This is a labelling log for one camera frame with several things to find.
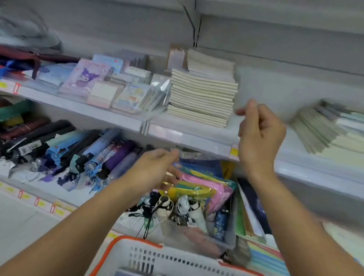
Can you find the person's left hand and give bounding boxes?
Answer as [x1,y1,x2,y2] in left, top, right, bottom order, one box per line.
[123,145,184,206]

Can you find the person's right hand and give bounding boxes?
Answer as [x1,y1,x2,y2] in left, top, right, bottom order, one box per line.
[230,98,289,183]

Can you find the person's right forearm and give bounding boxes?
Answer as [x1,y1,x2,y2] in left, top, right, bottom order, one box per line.
[241,171,364,276]

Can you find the person's left forearm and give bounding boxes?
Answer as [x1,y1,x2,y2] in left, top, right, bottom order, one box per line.
[0,172,154,276]

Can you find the pile of colourful plastic packets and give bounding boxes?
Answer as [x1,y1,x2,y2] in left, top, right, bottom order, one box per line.
[160,155,239,217]

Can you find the black and white folded umbrellas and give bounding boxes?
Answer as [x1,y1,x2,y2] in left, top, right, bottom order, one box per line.
[126,188,212,244]

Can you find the white shelf with stationery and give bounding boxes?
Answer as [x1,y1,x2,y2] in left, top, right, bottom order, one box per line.
[0,76,364,203]

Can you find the tall stack of cream notebooks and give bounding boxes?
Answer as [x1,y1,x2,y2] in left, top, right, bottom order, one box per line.
[164,67,240,129]

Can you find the small stack of cream notebooks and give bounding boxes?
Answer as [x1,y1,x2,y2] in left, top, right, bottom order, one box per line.
[184,48,237,83]

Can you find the clear plastic bin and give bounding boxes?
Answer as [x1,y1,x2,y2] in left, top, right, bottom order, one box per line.
[157,190,240,257]

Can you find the green folders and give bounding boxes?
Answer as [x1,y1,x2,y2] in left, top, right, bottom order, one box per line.
[233,191,270,242]

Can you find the pale pink notepad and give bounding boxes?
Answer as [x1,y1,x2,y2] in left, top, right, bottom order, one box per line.
[166,45,187,75]

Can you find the clear wrapped stationery packs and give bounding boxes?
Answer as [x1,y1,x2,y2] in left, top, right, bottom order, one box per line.
[145,73,172,112]

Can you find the dark blue folder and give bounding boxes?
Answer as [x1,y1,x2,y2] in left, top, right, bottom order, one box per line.
[233,177,277,236]

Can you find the cartoon print memo pack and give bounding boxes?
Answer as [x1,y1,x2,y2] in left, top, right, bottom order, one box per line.
[111,81,153,115]

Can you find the white basket with orange rim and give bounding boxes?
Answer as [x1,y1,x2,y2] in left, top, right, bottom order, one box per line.
[85,232,281,276]

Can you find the slanted stack of pale notebooks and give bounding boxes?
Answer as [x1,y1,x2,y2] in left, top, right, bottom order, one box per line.
[287,98,364,171]

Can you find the pink white memo block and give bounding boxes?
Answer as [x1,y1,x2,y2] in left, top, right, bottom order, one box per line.
[86,79,125,110]

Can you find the white memo pad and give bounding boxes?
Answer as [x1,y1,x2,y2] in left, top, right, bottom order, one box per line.
[121,65,152,85]

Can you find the row of folded umbrellas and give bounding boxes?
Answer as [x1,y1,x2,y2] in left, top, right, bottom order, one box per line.
[0,113,152,198]

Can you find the stack of coloured paper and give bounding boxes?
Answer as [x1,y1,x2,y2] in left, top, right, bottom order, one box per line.
[244,238,295,276]

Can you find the light blue stationery pack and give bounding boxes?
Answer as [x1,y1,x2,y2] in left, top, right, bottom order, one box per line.
[91,53,125,75]

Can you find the purple cartoon notebook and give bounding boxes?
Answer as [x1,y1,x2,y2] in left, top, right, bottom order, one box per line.
[59,57,112,99]

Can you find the white shelf with umbrellas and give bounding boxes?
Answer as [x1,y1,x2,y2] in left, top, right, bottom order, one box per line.
[0,155,127,229]

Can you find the row of yellow price tags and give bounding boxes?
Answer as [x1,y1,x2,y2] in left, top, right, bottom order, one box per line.
[0,176,72,219]

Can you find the pale blue cartoon notebook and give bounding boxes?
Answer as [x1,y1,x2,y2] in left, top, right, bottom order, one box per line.
[35,60,78,88]

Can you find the green folded umbrella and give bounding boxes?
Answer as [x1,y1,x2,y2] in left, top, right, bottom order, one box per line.
[0,97,33,132]

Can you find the dark red bag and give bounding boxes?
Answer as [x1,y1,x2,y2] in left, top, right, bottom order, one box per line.
[0,44,80,83]

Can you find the pile of grey bags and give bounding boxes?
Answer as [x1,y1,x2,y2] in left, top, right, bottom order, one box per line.
[0,1,66,56]

